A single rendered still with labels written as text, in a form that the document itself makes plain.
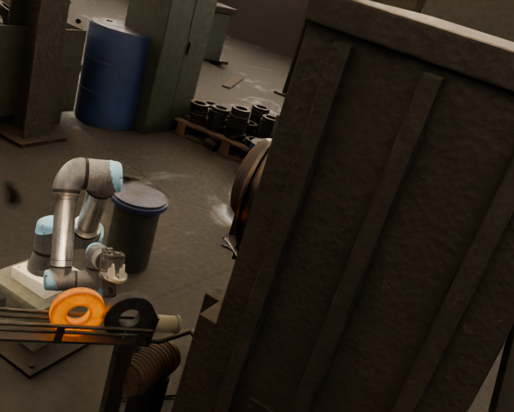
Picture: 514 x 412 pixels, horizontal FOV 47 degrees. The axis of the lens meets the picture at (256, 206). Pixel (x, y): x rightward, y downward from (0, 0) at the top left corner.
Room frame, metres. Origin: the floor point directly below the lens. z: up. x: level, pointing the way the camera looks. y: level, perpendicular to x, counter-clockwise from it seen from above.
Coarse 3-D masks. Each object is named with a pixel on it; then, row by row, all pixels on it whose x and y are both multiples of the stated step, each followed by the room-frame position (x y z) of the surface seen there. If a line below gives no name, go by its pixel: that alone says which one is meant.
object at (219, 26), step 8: (216, 8) 9.52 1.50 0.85; (224, 8) 9.67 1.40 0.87; (232, 8) 9.89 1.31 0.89; (216, 16) 9.60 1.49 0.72; (224, 16) 9.76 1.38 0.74; (216, 24) 9.64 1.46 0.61; (224, 24) 9.79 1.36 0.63; (216, 32) 9.68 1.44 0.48; (224, 32) 9.83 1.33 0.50; (208, 40) 9.57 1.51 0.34; (216, 40) 9.71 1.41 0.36; (224, 40) 9.87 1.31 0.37; (208, 48) 9.61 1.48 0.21; (216, 48) 9.75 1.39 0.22; (208, 56) 9.65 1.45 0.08; (216, 56) 9.79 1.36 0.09; (224, 64) 9.54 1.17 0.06
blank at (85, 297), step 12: (84, 288) 1.43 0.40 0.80; (60, 300) 1.38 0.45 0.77; (72, 300) 1.39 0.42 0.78; (84, 300) 1.41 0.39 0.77; (96, 300) 1.43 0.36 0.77; (60, 312) 1.38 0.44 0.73; (96, 312) 1.43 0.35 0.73; (72, 324) 1.40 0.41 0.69; (84, 324) 1.42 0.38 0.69; (96, 324) 1.43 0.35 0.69; (72, 336) 1.40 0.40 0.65
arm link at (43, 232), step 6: (48, 216) 2.17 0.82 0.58; (42, 222) 2.10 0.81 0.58; (48, 222) 2.11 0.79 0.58; (36, 228) 2.10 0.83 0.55; (42, 228) 2.08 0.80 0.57; (48, 228) 2.08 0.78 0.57; (36, 234) 2.09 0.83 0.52; (42, 234) 2.07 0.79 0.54; (48, 234) 2.08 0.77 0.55; (36, 240) 2.09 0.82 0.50; (42, 240) 2.07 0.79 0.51; (48, 240) 2.08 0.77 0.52; (36, 246) 2.08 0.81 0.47; (42, 246) 2.07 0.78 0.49; (48, 246) 2.08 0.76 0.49; (42, 252) 2.07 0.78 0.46; (48, 252) 2.08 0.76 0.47
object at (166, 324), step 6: (162, 318) 1.55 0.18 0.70; (168, 318) 1.56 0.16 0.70; (174, 318) 1.57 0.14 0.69; (180, 318) 1.58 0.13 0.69; (162, 324) 1.53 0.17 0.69; (168, 324) 1.54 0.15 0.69; (174, 324) 1.56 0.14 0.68; (180, 324) 1.56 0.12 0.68; (156, 330) 1.52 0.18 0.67; (162, 330) 1.53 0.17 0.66; (168, 330) 1.54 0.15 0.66; (174, 330) 1.55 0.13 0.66; (180, 330) 1.56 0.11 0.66
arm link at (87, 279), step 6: (90, 270) 1.84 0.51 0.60; (96, 270) 1.84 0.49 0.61; (78, 276) 1.81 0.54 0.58; (84, 276) 1.82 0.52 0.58; (90, 276) 1.83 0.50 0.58; (96, 276) 1.83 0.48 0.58; (78, 282) 1.80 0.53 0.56; (84, 282) 1.81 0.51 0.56; (90, 282) 1.82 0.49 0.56; (96, 282) 1.83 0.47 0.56; (90, 288) 1.82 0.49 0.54; (96, 288) 1.82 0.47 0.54
